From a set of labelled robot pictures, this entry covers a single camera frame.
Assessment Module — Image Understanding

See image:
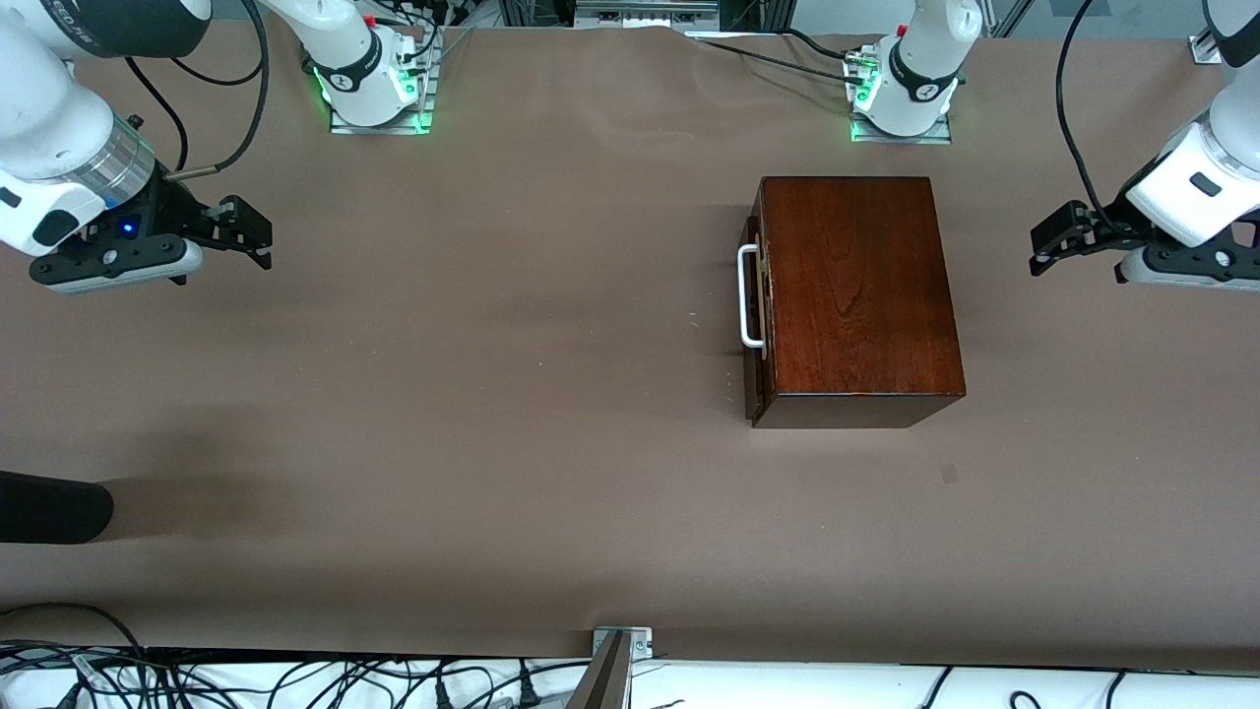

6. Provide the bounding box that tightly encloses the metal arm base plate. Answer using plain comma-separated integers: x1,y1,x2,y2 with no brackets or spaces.
849,110,954,146
329,59,435,136

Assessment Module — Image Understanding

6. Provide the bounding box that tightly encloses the dark brown wooden cabinet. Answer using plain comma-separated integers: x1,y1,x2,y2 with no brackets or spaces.
753,175,968,430

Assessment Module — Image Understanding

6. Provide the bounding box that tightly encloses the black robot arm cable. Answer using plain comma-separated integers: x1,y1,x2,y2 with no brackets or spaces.
170,54,263,88
122,54,190,174
1056,0,1128,239

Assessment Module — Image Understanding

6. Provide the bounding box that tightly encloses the black ribbed cylinder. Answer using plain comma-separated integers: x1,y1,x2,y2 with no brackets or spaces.
0,471,115,545

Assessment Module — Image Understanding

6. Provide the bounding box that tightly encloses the metal equipment frame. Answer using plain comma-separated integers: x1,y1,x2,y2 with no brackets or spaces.
497,0,793,40

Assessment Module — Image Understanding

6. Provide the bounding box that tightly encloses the black base cable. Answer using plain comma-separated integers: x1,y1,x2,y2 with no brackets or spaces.
389,0,472,76
783,27,869,63
689,35,867,86

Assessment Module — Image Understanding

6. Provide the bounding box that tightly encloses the brown table cover sheet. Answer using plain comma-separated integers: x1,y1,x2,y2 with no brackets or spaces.
0,18,1260,663

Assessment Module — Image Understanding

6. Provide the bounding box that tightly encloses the wooden drawer with white handle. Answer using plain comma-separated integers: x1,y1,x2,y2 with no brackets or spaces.
737,192,779,429

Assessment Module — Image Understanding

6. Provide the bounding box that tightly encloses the black floor cable loop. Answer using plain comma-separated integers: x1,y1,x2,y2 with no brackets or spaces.
0,602,149,656

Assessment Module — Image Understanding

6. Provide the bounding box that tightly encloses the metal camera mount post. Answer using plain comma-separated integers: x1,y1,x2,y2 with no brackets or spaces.
566,626,654,709

